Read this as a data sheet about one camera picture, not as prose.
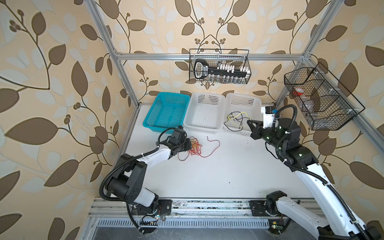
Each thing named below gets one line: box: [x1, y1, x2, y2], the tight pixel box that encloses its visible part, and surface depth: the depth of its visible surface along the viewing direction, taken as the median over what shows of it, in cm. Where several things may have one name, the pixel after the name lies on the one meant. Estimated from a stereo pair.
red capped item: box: [292, 88, 305, 96], surface depth 84 cm
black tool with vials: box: [194, 59, 251, 83], surface depth 86 cm
